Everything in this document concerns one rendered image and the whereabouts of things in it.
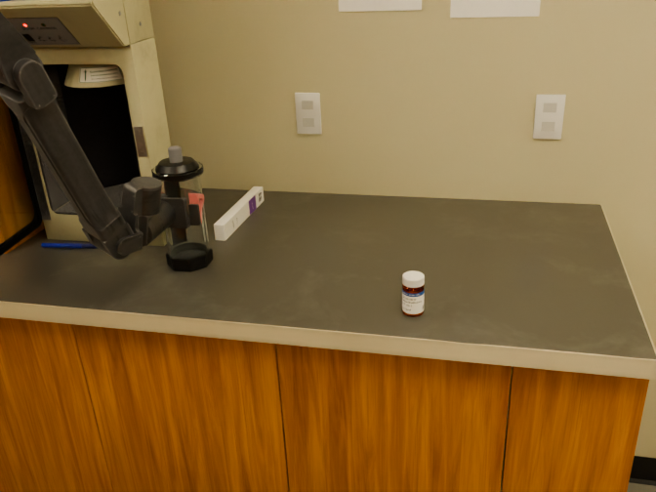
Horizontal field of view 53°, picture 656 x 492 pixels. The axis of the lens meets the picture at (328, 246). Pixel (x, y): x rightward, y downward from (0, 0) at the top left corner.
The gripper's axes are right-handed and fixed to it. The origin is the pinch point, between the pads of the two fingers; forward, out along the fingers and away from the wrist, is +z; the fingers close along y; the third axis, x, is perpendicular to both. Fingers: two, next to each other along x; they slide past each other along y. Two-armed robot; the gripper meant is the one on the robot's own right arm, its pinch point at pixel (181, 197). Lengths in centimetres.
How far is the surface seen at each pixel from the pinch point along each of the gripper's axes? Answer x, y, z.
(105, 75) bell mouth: -24.5, 19.1, 10.3
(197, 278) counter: 16.0, -4.5, -6.9
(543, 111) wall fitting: -7, -78, 49
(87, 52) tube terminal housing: -30.1, 20.2, 6.7
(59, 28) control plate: -35.8, 21.1, -0.3
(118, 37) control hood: -33.4, 9.8, 2.5
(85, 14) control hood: -38.6, 12.6, -3.2
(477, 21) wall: -29, -61, 50
